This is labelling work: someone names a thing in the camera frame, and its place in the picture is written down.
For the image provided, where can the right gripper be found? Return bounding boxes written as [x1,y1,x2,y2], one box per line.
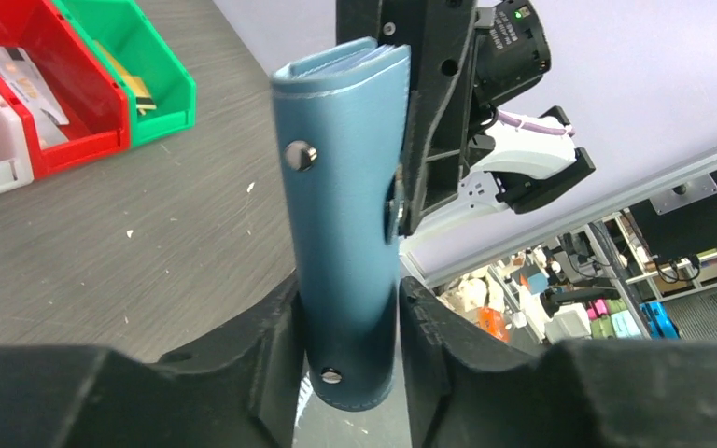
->
[335,0,551,236]

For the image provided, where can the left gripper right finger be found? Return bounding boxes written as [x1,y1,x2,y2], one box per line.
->
[400,277,717,447]

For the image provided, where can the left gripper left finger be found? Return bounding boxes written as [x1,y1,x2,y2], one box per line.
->
[0,277,303,447]

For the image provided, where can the blue leather card holder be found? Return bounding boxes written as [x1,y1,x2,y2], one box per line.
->
[271,37,411,412]

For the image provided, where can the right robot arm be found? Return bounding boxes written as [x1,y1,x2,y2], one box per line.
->
[335,1,595,242]

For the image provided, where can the gold cards in green bin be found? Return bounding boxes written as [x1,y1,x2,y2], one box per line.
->
[94,41,157,116]

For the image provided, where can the white cards in red bin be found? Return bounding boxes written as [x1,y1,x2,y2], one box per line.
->
[0,46,70,150]

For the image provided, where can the green plastic bin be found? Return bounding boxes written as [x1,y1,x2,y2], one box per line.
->
[55,1,197,147]

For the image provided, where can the red plastic bin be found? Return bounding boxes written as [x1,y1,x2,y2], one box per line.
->
[0,1,131,179]

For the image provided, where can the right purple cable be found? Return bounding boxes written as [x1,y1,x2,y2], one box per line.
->
[495,108,576,138]

